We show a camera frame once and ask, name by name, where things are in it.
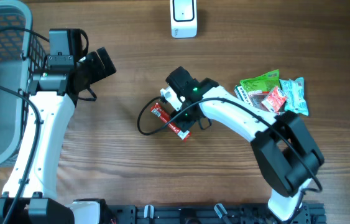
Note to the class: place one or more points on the white barcode scanner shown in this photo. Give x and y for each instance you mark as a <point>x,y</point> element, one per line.
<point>184,20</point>

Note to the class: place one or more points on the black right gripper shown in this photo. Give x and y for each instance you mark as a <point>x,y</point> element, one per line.
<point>181,121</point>

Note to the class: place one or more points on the grey plastic shopping basket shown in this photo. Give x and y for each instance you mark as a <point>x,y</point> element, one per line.
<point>20,54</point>

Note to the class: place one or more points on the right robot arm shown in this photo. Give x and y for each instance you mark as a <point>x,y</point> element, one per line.
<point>287,155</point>

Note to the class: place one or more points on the green snack bag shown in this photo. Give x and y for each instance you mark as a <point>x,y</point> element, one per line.
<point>259,87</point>

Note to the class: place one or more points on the red stick pack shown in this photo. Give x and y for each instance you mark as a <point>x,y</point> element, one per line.
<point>157,110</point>

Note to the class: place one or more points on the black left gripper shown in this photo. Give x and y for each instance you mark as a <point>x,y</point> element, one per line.
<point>100,71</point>

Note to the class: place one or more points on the small red candy pack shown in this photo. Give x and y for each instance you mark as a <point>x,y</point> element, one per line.
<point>274,100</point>

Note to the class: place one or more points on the teal white tissue pack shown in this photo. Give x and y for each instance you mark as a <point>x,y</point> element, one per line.
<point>295,90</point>

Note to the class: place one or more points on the green stick pack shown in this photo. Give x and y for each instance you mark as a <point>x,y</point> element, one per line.
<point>241,93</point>

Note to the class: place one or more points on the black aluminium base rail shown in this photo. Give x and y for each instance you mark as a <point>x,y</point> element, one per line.
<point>248,213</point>

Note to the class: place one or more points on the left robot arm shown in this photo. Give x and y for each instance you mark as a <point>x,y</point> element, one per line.
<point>29,195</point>

